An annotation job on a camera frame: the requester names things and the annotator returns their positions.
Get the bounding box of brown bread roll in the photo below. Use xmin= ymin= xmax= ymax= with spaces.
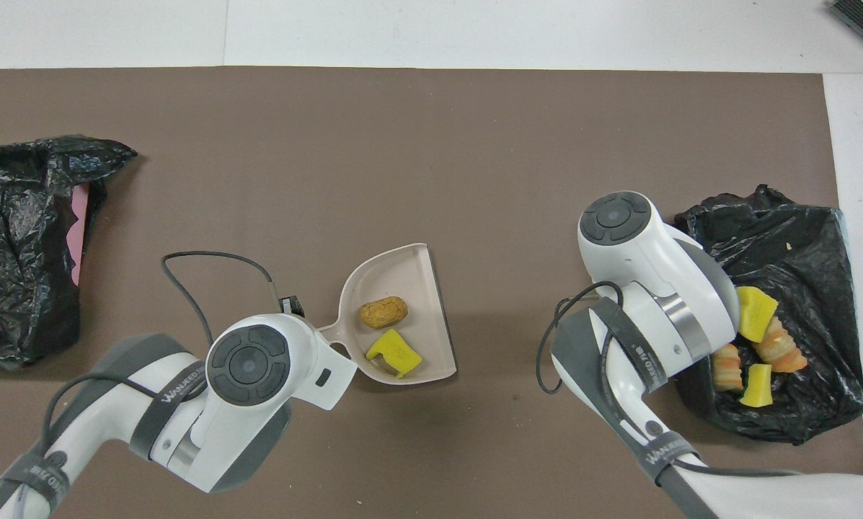
xmin=359 ymin=296 xmax=409 ymax=329

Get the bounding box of beige plastic dustpan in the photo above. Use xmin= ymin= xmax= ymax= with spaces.
xmin=316 ymin=243 xmax=458 ymax=386

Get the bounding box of notched yellow sponge piece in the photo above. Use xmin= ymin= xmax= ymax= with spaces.
xmin=366 ymin=329 xmax=423 ymax=379

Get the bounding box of pale striped bread piece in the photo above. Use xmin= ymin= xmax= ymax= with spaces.
xmin=712 ymin=344 xmax=744 ymax=392

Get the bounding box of large yellow sponge piece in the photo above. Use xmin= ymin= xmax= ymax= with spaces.
xmin=734 ymin=286 xmax=779 ymax=343

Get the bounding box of yellow sponge with green layer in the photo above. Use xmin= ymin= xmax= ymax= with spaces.
xmin=740 ymin=363 xmax=774 ymax=408

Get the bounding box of orange striped bread piece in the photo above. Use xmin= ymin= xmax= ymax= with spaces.
xmin=756 ymin=316 xmax=809 ymax=373

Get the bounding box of pink bin with black bag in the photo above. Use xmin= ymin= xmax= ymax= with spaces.
xmin=0 ymin=134 xmax=138 ymax=370

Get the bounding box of blue bin with black bag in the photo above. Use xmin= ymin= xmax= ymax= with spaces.
xmin=673 ymin=184 xmax=863 ymax=445

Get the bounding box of brown table mat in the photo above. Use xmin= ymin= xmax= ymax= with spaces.
xmin=0 ymin=66 xmax=863 ymax=519

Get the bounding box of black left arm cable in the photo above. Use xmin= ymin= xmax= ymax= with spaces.
xmin=42 ymin=251 xmax=282 ymax=469

